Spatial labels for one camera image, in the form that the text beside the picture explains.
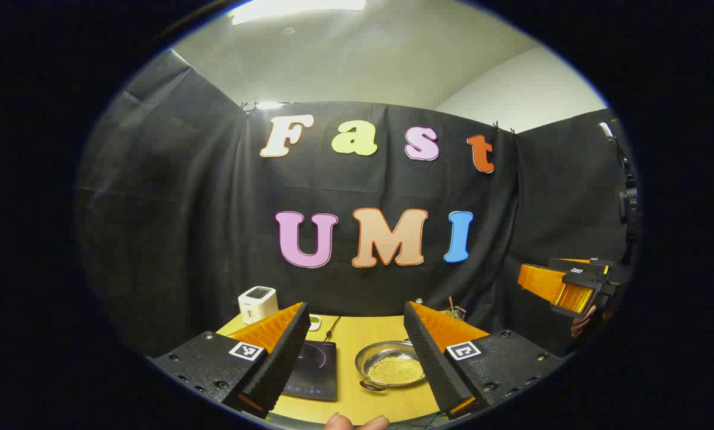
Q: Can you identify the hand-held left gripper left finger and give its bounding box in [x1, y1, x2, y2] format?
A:
[148, 302, 312, 419]

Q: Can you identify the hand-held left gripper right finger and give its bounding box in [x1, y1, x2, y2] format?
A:
[404, 301, 565, 420]

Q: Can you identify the black induction cooktop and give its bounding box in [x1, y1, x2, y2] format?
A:
[282, 340, 338, 402]

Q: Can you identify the pile of soybeans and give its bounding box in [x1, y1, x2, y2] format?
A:
[367, 356, 425, 386]

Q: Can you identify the steel pot with black handles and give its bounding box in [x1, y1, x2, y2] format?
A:
[355, 339, 427, 392]

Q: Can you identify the white boxy appliance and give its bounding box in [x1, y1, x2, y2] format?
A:
[238, 286, 279, 325]

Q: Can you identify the black stand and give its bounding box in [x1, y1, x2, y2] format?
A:
[598, 122, 640, 265]

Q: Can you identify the black backdrop cloth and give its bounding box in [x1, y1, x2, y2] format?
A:
[75, 49, 639, 360]

